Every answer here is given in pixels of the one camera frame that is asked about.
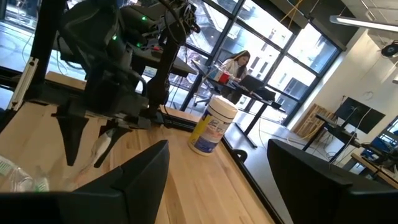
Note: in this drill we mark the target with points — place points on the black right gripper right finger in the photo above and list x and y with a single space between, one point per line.
326 202

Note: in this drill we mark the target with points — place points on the black wall monitor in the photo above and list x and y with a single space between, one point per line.
357 113

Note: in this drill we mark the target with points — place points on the silver aluminium extrusion bar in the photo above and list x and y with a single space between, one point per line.
23 84

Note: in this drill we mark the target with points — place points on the red cup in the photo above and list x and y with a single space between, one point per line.
224 77

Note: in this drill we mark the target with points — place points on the yellow white wipes canister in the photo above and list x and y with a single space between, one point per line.
211 130

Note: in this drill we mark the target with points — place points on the long ceiling light fixture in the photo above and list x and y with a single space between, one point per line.
363 23

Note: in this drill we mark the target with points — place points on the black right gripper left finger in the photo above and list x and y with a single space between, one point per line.
109 205

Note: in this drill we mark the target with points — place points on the black security camera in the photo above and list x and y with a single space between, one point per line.
390 49

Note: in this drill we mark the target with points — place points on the black laptop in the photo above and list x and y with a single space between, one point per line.
252 82

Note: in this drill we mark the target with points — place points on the wooden pallet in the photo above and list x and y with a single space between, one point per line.
311 124

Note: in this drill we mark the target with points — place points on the person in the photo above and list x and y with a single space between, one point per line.
233 67

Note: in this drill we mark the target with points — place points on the black framed window wall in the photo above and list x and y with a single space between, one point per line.
311 49

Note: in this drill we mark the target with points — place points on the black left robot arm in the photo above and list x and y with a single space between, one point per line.
93 37

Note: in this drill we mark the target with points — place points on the black standing desk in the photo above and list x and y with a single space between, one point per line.
273 105

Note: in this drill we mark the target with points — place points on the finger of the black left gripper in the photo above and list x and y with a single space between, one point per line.
72 133
122 129

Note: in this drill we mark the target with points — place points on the clear acrylic organizer box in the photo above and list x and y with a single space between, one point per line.
21 182

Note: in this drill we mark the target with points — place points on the wooden workbench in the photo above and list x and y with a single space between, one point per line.
373 169

